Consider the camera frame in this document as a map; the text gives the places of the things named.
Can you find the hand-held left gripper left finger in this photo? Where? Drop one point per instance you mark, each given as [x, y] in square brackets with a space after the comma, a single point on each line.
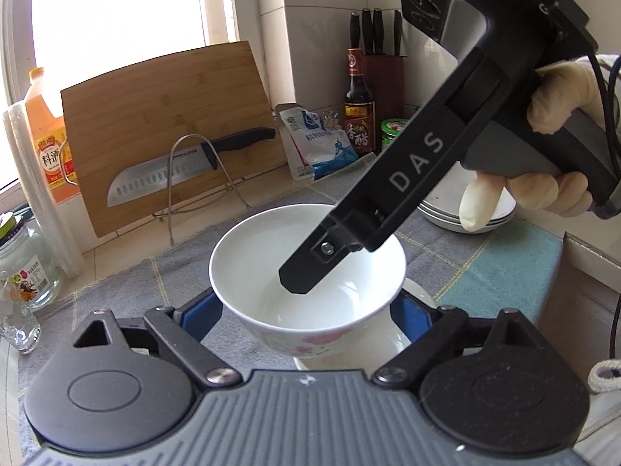
[196, 315]

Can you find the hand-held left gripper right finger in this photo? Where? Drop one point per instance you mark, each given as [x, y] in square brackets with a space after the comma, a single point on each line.
[410, 318]

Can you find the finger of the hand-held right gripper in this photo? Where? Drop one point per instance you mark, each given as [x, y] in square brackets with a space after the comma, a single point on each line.
[305, 272]

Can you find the white pink-flower bowl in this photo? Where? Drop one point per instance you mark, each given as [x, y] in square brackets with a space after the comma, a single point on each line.
[252, 262]

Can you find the person's right hand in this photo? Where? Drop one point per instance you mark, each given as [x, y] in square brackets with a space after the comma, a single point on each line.
[567, 92]

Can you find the green-lid sauce jar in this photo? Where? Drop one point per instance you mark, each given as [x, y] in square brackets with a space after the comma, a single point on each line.
[393, 128]

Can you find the blue grey checkered cloth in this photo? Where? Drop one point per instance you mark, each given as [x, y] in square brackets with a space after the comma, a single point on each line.
[136, 291]

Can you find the dark vinegar bottle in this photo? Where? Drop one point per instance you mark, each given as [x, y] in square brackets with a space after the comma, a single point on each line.
[359, 126]

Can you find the dark red knife block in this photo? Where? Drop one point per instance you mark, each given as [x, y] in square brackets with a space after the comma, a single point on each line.
[388, 87]

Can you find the white and blue salt bag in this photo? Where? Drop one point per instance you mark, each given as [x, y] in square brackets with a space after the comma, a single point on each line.
[315, 150]

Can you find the black-lid glass jar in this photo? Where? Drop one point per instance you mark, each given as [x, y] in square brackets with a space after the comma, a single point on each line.
[29, 262]

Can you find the small clear glass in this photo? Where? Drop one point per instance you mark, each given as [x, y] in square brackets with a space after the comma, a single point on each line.
[19, 330]

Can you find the plastic wrap roll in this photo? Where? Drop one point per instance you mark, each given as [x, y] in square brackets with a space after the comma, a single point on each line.
[43, 223]

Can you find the brown cardboard box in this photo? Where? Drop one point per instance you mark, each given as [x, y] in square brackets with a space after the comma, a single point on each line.
[587, 291]

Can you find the person's white garment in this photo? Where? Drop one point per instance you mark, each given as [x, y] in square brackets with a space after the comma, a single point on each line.
[606, 398]

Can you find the bamboo cutting board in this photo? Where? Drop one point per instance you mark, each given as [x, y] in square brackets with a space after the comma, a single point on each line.
[145, 107]

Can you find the orange cooking wine bottle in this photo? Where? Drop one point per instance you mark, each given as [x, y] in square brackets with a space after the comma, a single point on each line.
[46, 155]

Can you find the window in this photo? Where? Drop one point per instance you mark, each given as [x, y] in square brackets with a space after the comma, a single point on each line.
[121, 9]

